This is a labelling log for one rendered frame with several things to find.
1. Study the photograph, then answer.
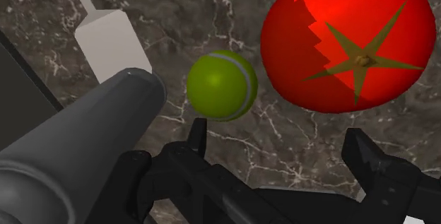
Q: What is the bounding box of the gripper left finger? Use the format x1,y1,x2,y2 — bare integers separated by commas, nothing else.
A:
84,117,294,224

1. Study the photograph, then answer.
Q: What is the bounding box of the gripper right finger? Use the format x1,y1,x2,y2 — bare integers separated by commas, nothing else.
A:
341,127,441,224

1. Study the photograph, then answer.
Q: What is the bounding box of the green tennis ball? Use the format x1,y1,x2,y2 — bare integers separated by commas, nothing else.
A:
186,49,259,122

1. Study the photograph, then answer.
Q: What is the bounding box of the grey cylindrical bottle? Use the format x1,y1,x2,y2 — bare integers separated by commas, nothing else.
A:
0,67,168,224

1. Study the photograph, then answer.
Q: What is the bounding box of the red tomato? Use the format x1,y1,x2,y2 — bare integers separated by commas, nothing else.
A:
260,0,437,114

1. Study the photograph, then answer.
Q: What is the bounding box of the white spatula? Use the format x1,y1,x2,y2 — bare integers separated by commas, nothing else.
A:
64,0,153,85

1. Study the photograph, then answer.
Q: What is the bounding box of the dark flat panel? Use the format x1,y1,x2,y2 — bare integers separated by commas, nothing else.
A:
0,29,65,152

